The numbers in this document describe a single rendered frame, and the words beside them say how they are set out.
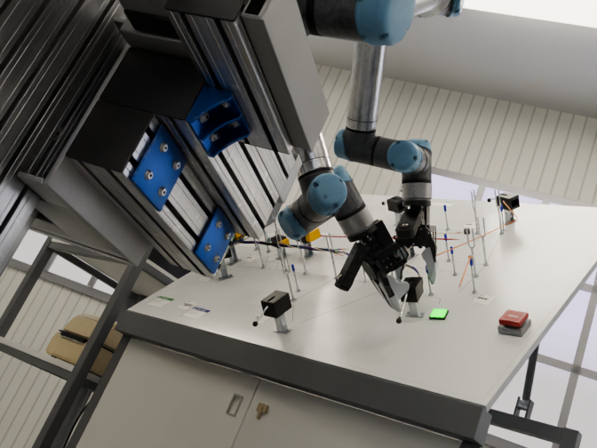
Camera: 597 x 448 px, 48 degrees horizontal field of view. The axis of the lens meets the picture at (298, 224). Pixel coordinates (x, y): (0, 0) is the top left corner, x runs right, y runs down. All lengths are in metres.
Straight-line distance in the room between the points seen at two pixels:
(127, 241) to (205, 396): 0.84
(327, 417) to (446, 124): 2.69
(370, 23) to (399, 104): 3.02
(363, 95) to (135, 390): 1.04
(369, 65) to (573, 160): 2.45
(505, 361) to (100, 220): 0.91
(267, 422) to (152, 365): 0.48
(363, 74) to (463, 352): 0.67
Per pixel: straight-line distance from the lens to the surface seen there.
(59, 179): 0.91
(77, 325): 2.38
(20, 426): 4.06
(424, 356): 1.55
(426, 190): 1.71
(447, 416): 1.40
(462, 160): 3.88
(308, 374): 1.59
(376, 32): 1.12
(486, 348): 1.56
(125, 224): 1.04
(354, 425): 1.53
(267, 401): 1.69
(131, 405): 2.00
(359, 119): 1.63
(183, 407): 1.86
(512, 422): 2.01
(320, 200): 1.30
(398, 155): 1.59
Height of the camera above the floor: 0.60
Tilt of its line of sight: 20 degrees up
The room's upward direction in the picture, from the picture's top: 24 degrees clockwise
